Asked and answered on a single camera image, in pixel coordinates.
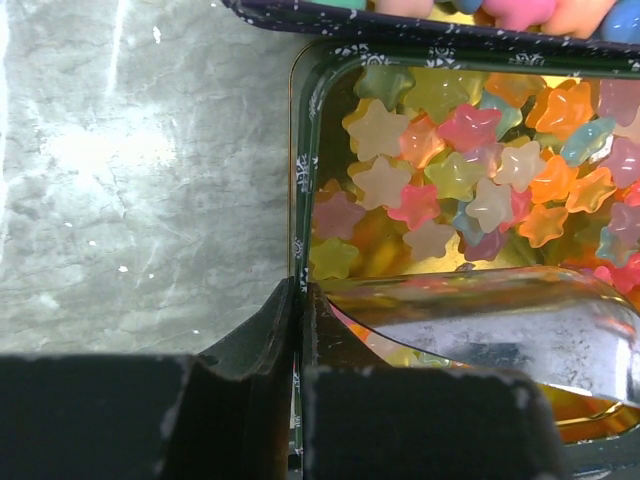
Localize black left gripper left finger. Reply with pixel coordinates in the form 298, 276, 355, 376
1, 279, 295, 479

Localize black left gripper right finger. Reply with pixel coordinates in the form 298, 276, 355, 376
302, 285, 570, 479

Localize silver metal scoop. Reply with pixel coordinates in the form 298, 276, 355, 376
320, 266, 639, 406

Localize gold tin of gummy candies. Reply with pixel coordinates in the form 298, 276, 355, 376
289, 41, 639, 479

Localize gold tin of star candies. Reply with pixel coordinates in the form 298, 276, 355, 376
222, 1, 639, 60

